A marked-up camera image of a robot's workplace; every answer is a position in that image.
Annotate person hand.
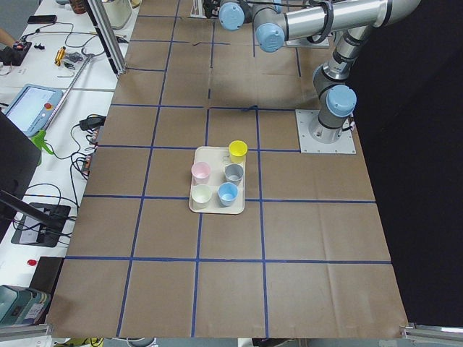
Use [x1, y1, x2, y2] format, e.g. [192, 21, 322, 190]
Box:
[1, 47, 23, 66]

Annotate black monitor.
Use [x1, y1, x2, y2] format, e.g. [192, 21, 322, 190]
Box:
[0, 110, 43, 232]

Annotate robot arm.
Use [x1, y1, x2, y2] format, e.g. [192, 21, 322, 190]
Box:
[251, 0, 419, 143]
[202, 0, 281, 31]

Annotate blue plastic cup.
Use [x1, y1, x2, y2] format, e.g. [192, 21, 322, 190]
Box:
[218, 182, 238, 207]

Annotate teach pendant tablet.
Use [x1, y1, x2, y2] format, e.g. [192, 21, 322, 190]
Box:
[6, 84, 63, 137]

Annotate cream serving tray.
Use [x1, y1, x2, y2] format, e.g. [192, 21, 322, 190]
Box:
[189, 146, 246, 215]

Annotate yellow tool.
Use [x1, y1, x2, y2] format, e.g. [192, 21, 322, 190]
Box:
[54, 46, 66, 67]

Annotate black phone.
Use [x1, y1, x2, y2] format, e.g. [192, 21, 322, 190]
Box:
[27, 14, 57, 25]

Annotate yellow plastic cup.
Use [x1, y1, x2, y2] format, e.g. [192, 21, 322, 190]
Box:
[229, 140, 248, 163]

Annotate green spray bottle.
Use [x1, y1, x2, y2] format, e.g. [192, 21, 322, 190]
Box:
[30, 129, 54, 155]

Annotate pink plastic cup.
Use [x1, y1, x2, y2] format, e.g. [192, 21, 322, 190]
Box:
[191, 161, 211, 184]

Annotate cream plastic cup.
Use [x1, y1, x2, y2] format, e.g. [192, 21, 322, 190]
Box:
[191, 184, 212, 210]

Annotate grey plastic cup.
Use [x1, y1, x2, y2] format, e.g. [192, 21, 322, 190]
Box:
[224, 163, 245, 185]

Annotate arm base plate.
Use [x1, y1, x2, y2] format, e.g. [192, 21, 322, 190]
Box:
[295, 109, 357, 155]

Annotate aluminium frame post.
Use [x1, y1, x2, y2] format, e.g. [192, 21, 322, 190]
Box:
[85, 0, 126, 76]

